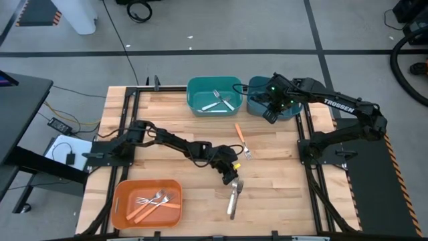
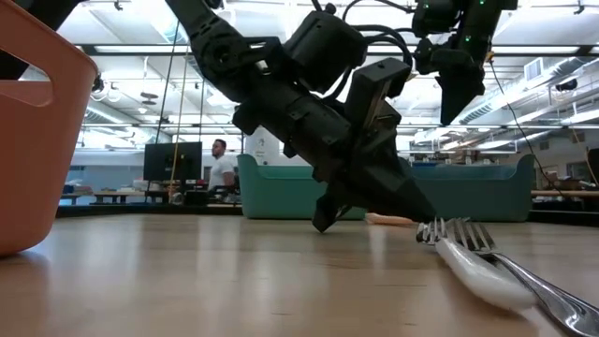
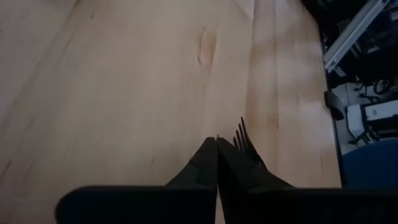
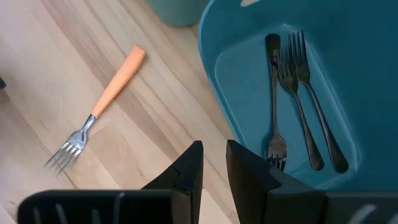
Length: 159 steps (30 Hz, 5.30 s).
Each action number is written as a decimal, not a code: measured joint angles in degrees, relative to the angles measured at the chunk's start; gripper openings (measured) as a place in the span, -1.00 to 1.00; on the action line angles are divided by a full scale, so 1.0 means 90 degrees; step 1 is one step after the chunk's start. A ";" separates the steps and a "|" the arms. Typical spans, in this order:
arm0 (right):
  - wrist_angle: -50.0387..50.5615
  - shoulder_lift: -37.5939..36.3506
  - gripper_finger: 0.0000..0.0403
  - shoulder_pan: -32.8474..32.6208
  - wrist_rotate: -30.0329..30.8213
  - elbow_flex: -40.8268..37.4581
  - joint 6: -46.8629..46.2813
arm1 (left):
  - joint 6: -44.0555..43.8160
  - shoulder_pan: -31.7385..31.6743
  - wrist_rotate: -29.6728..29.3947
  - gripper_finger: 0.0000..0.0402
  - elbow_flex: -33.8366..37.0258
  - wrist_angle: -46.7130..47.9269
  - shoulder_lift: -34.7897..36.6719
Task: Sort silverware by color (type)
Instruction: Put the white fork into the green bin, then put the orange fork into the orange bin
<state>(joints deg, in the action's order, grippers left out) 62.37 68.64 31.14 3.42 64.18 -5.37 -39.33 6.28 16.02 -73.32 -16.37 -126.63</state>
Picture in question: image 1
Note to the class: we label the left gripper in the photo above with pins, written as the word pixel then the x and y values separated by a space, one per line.
pixel 225 159

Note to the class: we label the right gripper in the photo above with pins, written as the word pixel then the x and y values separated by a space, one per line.
pixel 279 98

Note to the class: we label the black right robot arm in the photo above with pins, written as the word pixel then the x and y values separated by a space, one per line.
pixel 341 105

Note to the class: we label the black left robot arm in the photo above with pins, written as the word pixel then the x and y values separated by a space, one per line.
pixel 174 142

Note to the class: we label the yellow tag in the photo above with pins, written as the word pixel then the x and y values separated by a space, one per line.
pixel 237 165

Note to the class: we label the blue-grey plastic bin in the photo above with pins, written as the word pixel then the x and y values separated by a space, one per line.
pixel 255 108

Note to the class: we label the teal plastic bin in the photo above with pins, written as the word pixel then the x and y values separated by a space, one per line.
pixel 200 87

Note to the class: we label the orange plastic bin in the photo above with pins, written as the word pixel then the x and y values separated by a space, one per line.
pixel 120 214

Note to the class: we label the large hazard-striped black mat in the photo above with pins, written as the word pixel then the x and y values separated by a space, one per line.
pixel 374 187

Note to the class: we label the white box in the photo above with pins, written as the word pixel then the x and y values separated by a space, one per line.
pixel 80 147

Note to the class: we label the small black adapter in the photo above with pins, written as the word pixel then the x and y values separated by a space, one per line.
pixel 70 159

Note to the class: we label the black power brick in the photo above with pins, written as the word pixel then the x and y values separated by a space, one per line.
pixel 59 126

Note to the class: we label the white pillar base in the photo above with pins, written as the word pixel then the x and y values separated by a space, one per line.
pixel 77 16

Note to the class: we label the black desk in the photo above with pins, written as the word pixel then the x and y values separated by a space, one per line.
pixel 20 107

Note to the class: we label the black screen device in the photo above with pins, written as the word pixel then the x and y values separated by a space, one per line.
pixel 6 79

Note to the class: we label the small hazard-striped black mat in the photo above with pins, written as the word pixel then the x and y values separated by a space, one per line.
pixel 38 13

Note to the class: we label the black aluminium rig frame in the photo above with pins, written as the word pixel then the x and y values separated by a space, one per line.
pixel 160 88

